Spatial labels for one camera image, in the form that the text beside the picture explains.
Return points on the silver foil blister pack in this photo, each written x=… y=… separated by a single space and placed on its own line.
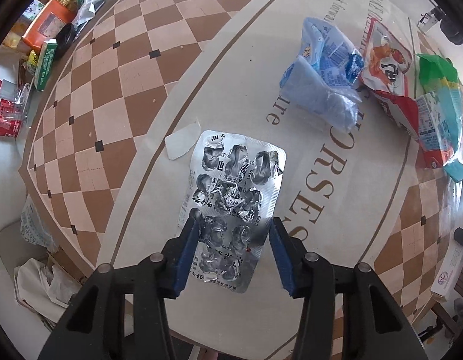
x=233 y=187

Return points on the blue plastic wrapper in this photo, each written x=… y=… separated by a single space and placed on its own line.
x=321 y=80

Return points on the red white snack pouch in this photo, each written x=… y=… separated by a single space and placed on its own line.
x=391 y=73

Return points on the green white small box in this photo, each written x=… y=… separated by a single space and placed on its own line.
x=44 y=64

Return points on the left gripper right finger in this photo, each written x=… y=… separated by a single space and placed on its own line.
x=375 y=327

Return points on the checkered table cloth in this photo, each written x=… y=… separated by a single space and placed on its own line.
x=95 y=161

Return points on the white plastic scrap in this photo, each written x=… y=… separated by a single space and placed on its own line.
x=181 y=141

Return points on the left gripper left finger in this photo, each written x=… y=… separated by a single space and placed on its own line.
x=120 y=313

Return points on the white toothpaste box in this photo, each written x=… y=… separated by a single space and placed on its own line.
x=448 y=274

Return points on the red packet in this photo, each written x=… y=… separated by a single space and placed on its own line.
x=10 y=119

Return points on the green blue snack bag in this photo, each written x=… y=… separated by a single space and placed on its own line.
x=441 y=115

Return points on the orange box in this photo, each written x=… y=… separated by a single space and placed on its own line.
x=47 y=24

